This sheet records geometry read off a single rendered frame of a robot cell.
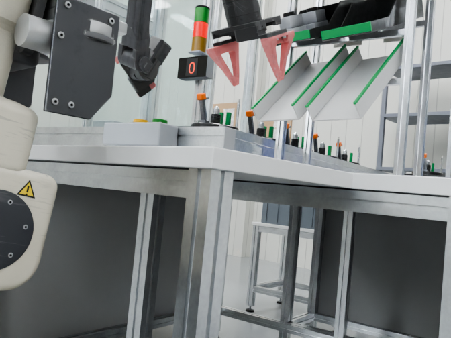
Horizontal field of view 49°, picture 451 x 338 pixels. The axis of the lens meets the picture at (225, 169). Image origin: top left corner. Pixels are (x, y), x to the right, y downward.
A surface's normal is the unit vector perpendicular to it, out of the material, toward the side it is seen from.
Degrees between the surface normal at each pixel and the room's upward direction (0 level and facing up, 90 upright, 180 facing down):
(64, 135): 90
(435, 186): 90
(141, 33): 102
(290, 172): 90
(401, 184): 90
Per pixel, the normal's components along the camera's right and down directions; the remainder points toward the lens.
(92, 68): 0.73, 0.04
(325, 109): -0.44, -0.77
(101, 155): -0.68, -0.10
